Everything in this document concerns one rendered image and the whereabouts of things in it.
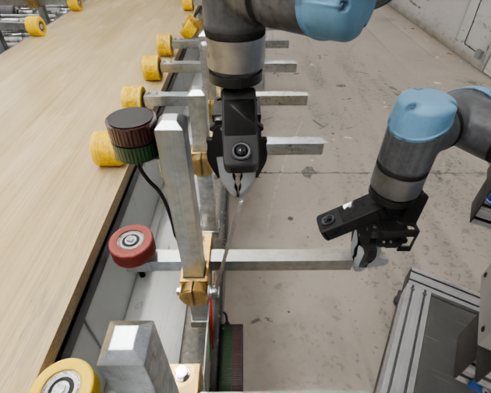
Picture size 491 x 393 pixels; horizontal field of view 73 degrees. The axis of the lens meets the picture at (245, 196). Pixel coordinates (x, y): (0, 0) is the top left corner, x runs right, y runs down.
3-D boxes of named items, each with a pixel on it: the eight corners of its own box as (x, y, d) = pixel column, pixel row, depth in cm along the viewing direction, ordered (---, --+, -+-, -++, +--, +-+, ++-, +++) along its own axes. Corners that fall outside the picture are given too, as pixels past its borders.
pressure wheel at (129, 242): (165, 259, 71) (156, 221, 64) (158, 292, 65) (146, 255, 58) (128, 260, 71) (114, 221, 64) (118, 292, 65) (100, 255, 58)
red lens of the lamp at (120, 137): (162, 122, 44) (160, 106, 43) (153, 146, 40) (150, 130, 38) (117, 122, 44) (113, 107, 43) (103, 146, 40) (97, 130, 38)
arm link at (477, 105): (510, 150, 51) (470, 173, 47) (443, 119, 58) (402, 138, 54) (540, 101, 46) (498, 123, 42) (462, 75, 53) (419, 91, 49)
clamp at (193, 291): (213, 248, 71) (212, 231, 67) (209, 306, 60) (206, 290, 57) (187, 248, 71) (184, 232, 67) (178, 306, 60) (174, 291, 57)
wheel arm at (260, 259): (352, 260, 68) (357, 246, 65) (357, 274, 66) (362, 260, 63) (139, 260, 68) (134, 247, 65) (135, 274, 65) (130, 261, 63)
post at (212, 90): (222, 181, 113) (213, 28, 82) (222, 188, 111) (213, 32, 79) (212, 181, 113) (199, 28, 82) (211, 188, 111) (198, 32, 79)
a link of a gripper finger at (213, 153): (238, 171, 54) (238, 124, 49) (238, 178, 53) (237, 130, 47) (210, 171, 54) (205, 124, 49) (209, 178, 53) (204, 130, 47)
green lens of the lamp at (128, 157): (165, 138, 46) (163, 124, 44) (157, 164, 41) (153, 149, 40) (121, 138, 46) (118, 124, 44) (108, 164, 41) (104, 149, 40)
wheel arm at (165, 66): (294, 69, 117) (295, 58, 115) (296, 72, 115) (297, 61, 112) (152, 69, 117) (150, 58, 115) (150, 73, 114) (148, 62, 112)
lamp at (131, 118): (181, 224, 57) (160, 106, 42) (176, 249, 53) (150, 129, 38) (146, 224, 57) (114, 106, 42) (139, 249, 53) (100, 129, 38)
